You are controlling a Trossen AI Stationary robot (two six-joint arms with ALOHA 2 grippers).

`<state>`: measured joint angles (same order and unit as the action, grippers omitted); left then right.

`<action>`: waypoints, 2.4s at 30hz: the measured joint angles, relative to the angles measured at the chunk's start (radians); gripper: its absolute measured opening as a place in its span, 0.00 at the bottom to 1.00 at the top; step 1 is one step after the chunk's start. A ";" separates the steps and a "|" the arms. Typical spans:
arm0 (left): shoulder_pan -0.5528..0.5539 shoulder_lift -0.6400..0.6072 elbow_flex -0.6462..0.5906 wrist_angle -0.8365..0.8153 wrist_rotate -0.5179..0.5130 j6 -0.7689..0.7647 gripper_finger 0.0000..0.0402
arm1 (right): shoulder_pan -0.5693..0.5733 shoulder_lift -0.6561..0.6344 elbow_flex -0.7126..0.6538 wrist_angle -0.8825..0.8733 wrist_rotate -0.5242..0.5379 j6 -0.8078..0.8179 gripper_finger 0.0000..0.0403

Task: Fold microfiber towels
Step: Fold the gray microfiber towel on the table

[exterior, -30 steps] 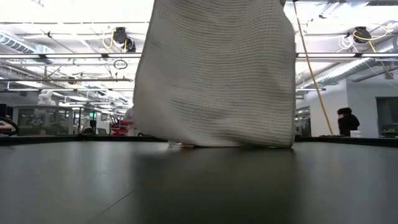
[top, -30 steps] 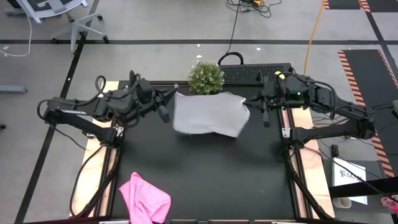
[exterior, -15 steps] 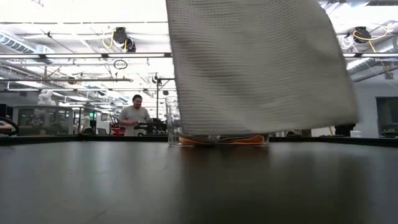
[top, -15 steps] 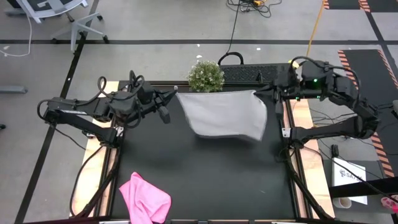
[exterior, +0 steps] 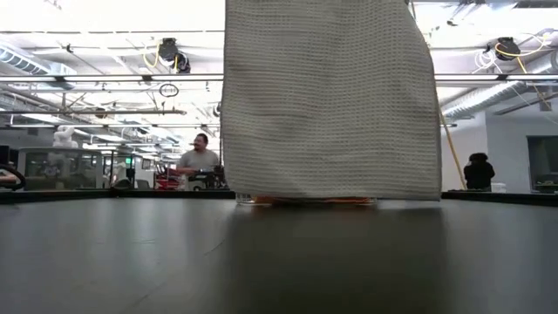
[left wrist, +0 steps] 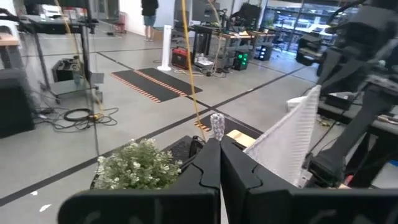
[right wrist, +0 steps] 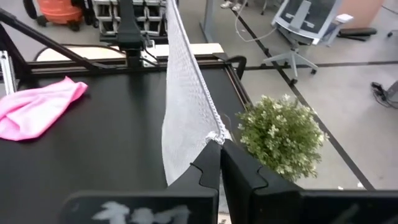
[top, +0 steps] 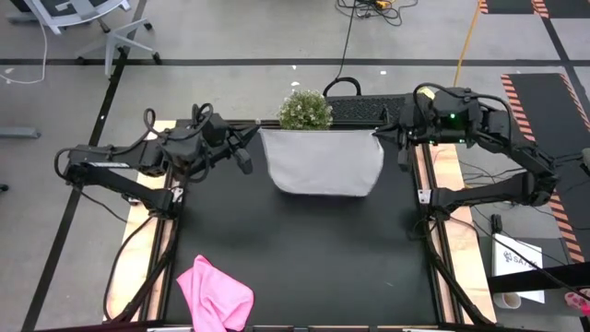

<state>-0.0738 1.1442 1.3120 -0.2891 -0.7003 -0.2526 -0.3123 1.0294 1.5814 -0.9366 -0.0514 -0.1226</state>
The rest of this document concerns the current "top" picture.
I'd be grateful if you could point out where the grey desk foot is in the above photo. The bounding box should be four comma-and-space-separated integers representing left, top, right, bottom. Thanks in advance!
0, 124, 42, 140

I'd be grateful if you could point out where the black perforated computer case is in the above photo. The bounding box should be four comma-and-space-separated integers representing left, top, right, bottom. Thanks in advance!
328, 93, 407, 124

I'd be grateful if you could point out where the beige tape roll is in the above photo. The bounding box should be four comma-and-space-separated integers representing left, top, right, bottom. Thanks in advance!
492, 290, 523, 311

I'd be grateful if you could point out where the hazard-striped black floor mat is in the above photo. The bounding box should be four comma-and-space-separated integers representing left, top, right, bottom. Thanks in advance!
501, 72, 590, 264
478, 0, 590, 19

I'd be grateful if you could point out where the right wooden side board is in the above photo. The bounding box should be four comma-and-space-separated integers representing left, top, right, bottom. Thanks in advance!
414, 142, 499, 325

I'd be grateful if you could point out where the artificial green potted plant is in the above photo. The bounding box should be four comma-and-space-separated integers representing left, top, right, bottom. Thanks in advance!
277, 89, 335, 132

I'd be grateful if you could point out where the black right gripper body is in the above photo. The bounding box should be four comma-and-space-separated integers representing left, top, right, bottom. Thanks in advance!
389, 117, 419, 149

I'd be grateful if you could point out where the thin white floor cable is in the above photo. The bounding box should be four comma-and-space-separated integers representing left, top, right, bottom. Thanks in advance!
0, 20, 50, 86

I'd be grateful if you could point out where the pink patterned object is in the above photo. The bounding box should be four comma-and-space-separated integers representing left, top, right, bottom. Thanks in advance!
564, 289, 590, 318

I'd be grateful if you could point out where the white printed box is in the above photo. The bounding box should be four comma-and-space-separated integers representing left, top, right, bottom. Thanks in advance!
490, 232, 546, 304

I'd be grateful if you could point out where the wooden side board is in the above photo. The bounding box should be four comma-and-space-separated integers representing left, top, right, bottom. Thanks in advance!
414, 142, 499, 325
104, 120, 179, 322

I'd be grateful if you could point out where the pink microfiber towel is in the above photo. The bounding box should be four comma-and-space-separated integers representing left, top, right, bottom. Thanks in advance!
176, 255, 255, 332

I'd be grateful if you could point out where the black flat beam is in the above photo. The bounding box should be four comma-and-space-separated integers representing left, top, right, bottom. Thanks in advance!
487, 261, 590, 295

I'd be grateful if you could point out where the white office chair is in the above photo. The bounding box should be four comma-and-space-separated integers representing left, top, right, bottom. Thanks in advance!
8, 0, 162, 78

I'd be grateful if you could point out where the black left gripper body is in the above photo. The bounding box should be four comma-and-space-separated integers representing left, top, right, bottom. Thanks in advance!
202, 113, 246, 151

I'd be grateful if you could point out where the grey waffle-weave towel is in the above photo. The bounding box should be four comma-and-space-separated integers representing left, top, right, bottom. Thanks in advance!
258, 127, 385, 198

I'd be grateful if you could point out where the left wooden side board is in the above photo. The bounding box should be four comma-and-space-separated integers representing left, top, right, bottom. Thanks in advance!
104, 120, 179, 322

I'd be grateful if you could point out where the tangled black cable bundle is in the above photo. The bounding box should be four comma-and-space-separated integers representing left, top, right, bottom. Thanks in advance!
336, 0, 419, 28

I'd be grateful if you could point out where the black floor cable with loop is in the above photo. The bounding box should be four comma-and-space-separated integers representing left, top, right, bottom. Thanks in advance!
322, 0, 363, 99

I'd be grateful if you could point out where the yellow floor cable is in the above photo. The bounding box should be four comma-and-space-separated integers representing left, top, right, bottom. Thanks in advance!
453, 0, 483, 88

